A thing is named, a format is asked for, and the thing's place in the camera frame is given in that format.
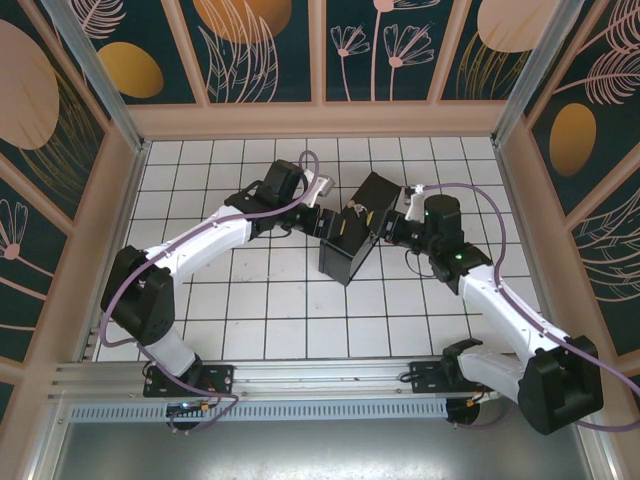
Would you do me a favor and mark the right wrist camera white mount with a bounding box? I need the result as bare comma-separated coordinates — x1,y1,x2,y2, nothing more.
397,182,427,222

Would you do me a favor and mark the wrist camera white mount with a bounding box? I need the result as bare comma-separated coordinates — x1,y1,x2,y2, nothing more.
397,182,427,222
302,169,335,209

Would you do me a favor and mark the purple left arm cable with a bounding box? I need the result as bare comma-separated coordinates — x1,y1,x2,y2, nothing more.
98,150,322,436

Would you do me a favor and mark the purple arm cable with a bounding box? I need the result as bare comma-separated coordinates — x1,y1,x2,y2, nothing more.
421,182,640,432
98,150,322,436

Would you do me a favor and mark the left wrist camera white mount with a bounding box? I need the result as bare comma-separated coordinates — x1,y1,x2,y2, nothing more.
302,169,335,209

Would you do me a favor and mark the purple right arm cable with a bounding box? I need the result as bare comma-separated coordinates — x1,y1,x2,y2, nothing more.
421,182,640,432

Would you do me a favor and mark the aluminium mounting rail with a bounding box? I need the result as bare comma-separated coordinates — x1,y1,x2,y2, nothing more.
47,354,591,401

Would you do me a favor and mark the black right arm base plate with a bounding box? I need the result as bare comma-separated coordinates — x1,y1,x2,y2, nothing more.
408,359,451,396

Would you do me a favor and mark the aluminium frame post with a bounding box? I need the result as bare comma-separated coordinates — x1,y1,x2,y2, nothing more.
42,0,151,154
492,0,596,146

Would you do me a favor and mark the slotted grey cable duct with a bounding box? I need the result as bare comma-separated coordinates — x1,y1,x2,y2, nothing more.
67,398,449,420

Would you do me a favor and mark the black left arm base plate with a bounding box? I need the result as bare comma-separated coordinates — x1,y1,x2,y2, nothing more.
143,363,236,399

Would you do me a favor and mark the small circuit board with wires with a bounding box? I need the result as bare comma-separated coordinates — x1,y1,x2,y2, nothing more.
167,399,224,419

